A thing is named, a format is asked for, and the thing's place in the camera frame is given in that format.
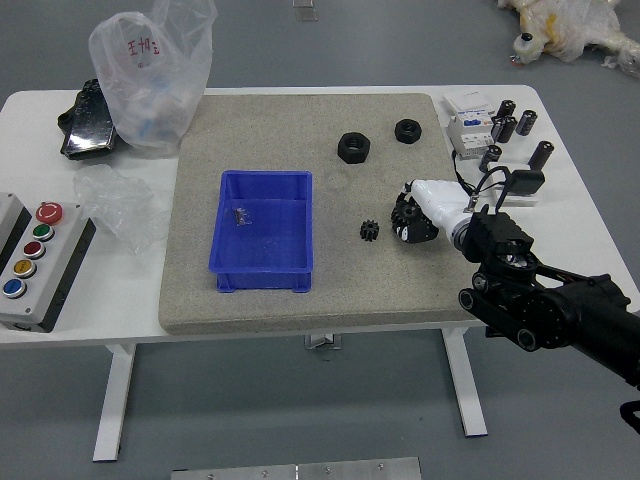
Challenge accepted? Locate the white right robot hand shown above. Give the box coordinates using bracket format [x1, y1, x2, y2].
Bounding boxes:
[390, 177, 477, 245]

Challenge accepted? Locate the blue plastic box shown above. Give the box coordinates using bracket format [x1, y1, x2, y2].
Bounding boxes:
[207, 169, 315, 294]

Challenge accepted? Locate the small black nut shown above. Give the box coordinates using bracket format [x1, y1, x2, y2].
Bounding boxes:
[394, 118, 424, 145]

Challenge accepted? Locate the big black nut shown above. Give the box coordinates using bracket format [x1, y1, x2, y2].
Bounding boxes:
[336, 131, 372, 165]

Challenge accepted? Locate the grey push-button control box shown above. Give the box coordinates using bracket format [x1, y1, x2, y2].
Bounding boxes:
[0, 192, 97, 334]

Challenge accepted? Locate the white circuit breaker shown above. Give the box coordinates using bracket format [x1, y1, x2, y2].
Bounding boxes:
[442, 91, 501, 161]

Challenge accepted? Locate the white power socket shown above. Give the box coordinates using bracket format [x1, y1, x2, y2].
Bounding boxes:
[487, 160, 540, 207]

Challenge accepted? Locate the black plug adapter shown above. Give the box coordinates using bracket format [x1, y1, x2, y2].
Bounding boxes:
[504, 169, 546, 197]

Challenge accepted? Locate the grey-brown mat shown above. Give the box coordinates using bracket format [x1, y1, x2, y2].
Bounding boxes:
[157, 92, 489, 335]

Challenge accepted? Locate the white table leg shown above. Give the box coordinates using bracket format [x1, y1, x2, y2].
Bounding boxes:
[439, 328, 489, 439]
[92, 344, 137, 462]

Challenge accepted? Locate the plush toy in plastic wrap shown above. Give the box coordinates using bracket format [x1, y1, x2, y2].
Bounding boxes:
[497, 0, 640, 81]

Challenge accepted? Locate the small metal floor fixture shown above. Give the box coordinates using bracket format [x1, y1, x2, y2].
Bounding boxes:
[292, 0, 320, 22]

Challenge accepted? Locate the white plastic bag red print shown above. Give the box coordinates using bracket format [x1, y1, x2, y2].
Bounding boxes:
[88, 0, 218, 157]

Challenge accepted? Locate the grey metal floor plate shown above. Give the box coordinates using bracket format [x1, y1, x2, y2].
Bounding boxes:
[171, 455, 422, 480]

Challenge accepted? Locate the crumpled clear plastic bag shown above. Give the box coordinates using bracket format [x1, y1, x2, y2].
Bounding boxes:
[73, 163, 171, 256]

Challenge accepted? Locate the black plastic tray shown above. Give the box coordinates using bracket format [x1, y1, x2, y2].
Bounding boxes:
[57, 78, 121, 162]

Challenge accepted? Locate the black power cord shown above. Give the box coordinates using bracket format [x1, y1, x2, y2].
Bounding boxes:
[451, 148, 476, 197]

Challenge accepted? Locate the metal bracket under table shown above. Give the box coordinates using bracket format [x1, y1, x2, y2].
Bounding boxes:
[303, 333, 344, 351]

